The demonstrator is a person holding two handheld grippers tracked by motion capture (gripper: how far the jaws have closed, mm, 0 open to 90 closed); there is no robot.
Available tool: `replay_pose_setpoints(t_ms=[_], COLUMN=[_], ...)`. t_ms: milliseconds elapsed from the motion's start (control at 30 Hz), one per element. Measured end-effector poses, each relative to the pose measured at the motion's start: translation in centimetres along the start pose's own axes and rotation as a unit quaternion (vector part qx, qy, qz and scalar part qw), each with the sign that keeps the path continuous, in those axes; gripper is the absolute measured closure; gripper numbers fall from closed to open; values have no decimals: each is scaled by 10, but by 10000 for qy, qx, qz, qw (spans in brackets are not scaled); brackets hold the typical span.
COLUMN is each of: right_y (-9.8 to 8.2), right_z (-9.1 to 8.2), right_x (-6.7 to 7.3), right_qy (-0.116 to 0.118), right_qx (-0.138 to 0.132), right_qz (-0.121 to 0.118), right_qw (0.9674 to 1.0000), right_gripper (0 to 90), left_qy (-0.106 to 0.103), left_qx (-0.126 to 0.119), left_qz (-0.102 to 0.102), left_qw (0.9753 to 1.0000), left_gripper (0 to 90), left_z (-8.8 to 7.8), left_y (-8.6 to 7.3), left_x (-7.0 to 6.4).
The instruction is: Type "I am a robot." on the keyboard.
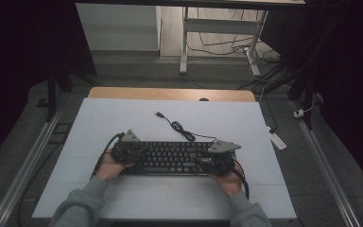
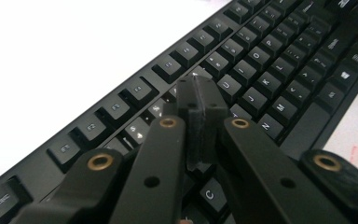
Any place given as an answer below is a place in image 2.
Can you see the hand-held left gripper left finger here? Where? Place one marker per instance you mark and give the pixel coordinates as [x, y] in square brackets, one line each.
[191, 99]

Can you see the black computer keyboard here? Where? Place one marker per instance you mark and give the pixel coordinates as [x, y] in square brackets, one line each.
[304, 124]

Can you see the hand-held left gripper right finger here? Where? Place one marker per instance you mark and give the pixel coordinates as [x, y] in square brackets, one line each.
[213, 102]

